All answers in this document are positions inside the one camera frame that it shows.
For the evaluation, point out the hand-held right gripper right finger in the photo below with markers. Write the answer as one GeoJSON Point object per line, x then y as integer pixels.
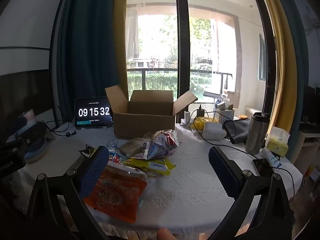
{"type": "Point", "coordinates": [222, 172]}

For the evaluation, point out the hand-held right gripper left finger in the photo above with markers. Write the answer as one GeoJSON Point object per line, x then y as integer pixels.
{"type": "Point", "coordinates": [96, 170]}

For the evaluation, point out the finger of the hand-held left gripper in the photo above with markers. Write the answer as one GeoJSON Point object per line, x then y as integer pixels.
{"type": "Point", "coordinates": [17, 125]}
{"type": "Point", "coordinates": [35, 133]}

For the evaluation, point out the orange snack packet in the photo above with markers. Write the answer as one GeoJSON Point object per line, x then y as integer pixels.
{"type": "Point", "coordinates": [117, 195]}

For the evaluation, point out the white bread packet orange print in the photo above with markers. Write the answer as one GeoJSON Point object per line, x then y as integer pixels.
{"type": "Point", "coordinates": [131, 147]}

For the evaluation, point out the purple snack packet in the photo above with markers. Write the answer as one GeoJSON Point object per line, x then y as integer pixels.
{"type": "Point", "coordinates": [162, 145]}

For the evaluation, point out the cardboard box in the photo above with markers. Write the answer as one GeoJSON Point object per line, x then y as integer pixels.
{"type": "Point", "coordinates": [143, 122]}

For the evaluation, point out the person's right hand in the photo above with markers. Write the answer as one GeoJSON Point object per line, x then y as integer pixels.
{"type": "Point", "coordinates": [166, 234]}

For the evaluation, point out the pink round container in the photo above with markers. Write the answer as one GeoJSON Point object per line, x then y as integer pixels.
{"type": "Point", "coordinates": [28, 115]}

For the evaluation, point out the small dark snack packet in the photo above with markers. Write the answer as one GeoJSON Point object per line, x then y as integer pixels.
{"type": "Point", "coordinates": [87, 152]}

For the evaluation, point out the blue round container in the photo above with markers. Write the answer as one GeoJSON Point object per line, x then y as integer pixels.
{"type": "Point", "coordinates": [36, 153]}

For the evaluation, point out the small red candy packet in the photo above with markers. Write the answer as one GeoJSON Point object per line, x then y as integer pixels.
{"type": "Point", "coordinates": [115, 158]}

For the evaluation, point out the blue candy packet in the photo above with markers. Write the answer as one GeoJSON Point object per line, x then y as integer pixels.
{"type": "Point", "coordinates": [113, 146]}

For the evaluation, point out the black phone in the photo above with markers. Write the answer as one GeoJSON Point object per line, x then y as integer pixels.
{"type": "Point", "coordinates": [262, 166]}

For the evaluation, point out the white charger box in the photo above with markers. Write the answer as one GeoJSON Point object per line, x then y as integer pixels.
{"type": "Point", "coordinates": [212, 130]}

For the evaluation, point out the grey pouch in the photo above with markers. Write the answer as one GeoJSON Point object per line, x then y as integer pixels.
{"type": "Point", "coordinates": [237, 130]}

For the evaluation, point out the white tube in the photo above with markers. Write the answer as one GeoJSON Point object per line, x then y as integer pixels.
{"type": "Point", "coordinates": [271, 158]}

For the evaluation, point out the steel tumbler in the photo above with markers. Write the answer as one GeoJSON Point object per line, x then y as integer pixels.
{"type": "Point", "coordinates": [257, 132]}

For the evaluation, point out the yellow plastic bag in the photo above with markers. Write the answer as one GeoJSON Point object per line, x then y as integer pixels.
{"type": "Point", "coordinates": [201, 123]}

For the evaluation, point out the white plastic basket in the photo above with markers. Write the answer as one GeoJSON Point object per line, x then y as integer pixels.
{"type": "Point", "coordinates": [225, 116]}

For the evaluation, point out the tablet with clock display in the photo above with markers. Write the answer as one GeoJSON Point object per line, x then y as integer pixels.
{"type": "Point", "coordinates": [93, 112]}

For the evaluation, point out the yellow snack packet blue label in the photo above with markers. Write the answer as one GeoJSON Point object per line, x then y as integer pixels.
{"type": "Point", "coordinates": [155, 166]}

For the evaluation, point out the yellow tissue pack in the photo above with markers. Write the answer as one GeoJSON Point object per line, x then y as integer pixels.
{"type": "Point", "coordinates": [276, 143]}

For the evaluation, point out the black plug adapter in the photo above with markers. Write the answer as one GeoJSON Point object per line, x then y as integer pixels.
{"type": "Point", "coordinates": [200, 112]}

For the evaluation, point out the teal curtain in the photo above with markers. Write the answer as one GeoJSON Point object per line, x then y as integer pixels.
{"type": "Point", "coordinates": [297, 42]}
{"type": "Point", "coordinates": [87, 42]}

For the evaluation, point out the yellow curtain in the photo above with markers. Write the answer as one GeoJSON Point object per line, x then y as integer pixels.
{"type": "Point", "coordinates": [280, 67]}

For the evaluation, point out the white hanging garment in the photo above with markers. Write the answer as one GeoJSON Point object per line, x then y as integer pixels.
{"type": "Point", "coordinates": [132, 32]}

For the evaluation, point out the black window frame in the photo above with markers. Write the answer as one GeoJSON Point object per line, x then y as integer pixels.
{"type": "Point", "coordinates": [181, 55]}

